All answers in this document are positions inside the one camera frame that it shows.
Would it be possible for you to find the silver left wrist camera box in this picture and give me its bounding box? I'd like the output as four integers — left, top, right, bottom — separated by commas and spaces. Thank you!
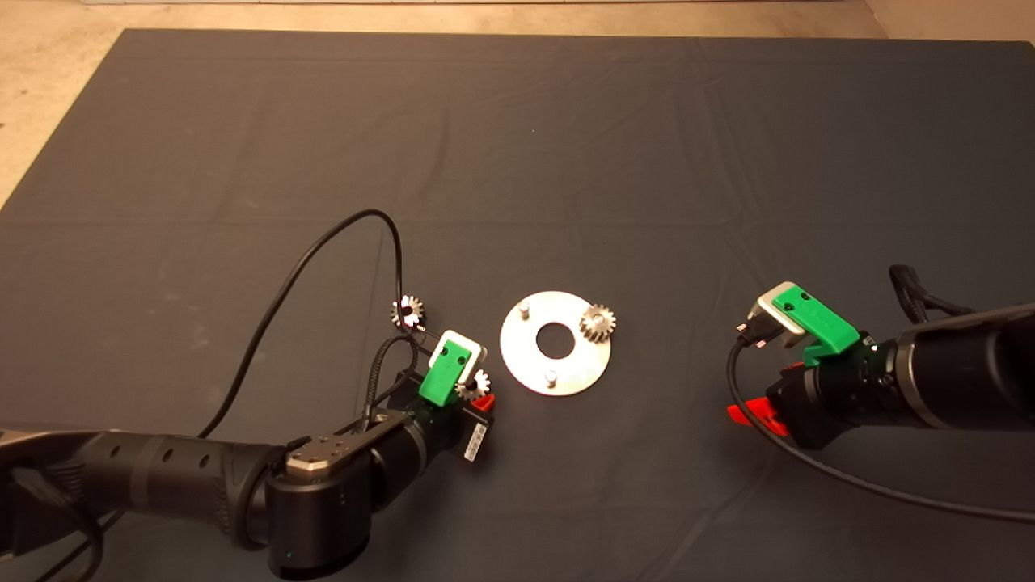
429, 330, 488, 385

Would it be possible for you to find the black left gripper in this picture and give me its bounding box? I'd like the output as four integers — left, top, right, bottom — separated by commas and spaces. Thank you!
388, 376, 496, 466

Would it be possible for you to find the round metal carrier plate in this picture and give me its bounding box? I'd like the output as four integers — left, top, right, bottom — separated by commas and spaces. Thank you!
499, 290, 613, 397

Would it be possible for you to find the shiny steel planetary gear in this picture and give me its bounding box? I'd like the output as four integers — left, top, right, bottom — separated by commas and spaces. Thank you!
391, 294, 426, 331
454, 369, 491, 403

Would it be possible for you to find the dark steel planetary gear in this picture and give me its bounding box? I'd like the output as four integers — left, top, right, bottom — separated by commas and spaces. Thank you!
579, 303, 618, 344

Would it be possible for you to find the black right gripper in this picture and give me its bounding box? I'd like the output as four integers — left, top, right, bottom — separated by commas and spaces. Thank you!
726, 327, 890, 451

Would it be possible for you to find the braided black left arm cable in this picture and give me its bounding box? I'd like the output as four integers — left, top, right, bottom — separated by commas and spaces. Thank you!
360, 333, 421, 429

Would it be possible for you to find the thin black left camera cable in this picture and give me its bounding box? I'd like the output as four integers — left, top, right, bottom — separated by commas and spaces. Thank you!
198, 209, 429, 441

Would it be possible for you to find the green right camera mount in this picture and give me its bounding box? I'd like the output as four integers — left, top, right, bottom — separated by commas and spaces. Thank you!
771, 287, 860, 366

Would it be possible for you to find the green left camera mount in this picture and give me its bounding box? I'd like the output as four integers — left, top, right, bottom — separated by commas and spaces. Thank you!
418, 338, 472, 407

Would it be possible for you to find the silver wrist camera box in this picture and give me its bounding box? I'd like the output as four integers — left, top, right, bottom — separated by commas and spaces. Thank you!
734, 281, 805, 348
429, 330, 488, 385

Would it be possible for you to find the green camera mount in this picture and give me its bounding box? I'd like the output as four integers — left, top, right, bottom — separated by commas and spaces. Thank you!
418, 338, 472, 407
771, 287, 860, 366

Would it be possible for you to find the dark grey table cloth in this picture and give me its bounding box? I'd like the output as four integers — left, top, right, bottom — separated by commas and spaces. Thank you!
0, 29, 1035, 582

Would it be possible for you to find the braided black right arm cable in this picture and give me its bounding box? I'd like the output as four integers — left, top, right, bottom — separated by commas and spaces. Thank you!
887, 264, 975, 324

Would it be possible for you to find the braided black arm cable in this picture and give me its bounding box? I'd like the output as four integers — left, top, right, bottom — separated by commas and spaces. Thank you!
360, 333, 421, 429
887, 264, 975, 324

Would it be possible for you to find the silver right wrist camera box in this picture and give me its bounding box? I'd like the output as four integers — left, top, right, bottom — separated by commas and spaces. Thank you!
734, 281, 805, 348

